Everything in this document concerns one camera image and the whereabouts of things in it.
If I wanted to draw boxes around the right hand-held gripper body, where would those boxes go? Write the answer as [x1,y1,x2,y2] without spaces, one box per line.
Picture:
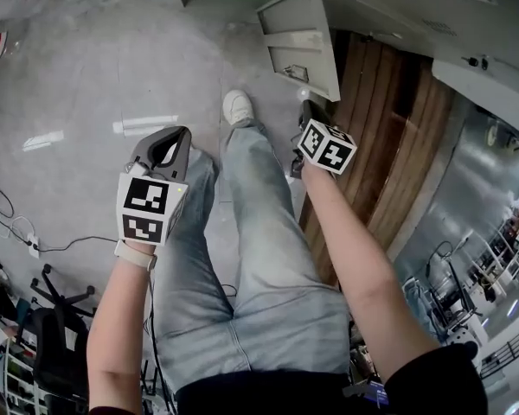
[290,99,358,180]

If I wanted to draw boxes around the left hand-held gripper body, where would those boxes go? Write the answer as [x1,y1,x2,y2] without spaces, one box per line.
[115,125,194,246]

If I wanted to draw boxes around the grey metal locker door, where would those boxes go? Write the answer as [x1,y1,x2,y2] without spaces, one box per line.
[318,0,519,75]
[255,0,343,103]
[431,54,519,123]

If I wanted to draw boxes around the person's right forearm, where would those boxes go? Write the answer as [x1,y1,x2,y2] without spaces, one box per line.
[301,163,443,385]

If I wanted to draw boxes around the person's left forearm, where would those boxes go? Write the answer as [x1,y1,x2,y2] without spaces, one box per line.
[87,248,157,413]

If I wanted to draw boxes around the beige wrist band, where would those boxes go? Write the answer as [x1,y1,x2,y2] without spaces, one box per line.
[113,239,159,272]

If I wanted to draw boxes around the brown wooden panel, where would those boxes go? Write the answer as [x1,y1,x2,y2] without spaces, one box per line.
[298,29,456,287]

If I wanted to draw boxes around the person's white shoe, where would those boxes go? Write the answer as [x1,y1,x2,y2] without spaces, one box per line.
[221,89,256,127]

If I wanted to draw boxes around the person's blue jeans legs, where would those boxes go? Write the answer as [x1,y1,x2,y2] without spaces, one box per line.
[150,123,352,393]

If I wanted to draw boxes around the black office chair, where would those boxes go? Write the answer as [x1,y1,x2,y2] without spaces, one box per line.
[16,263,98,410]

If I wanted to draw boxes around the white storage shelf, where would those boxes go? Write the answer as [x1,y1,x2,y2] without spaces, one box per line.
[0,337,42,415]

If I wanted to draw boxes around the person's black shirt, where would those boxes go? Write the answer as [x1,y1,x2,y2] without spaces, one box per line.
[176,342,489,415]

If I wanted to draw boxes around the black metal railing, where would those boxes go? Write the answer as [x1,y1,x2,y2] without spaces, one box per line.
[478,329,519,380]

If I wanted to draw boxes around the white floor cable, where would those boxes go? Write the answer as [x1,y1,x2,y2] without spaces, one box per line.
[0,215,35,245]

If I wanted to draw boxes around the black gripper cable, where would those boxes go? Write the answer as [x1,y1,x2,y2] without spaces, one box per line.
[143,269,176,415]

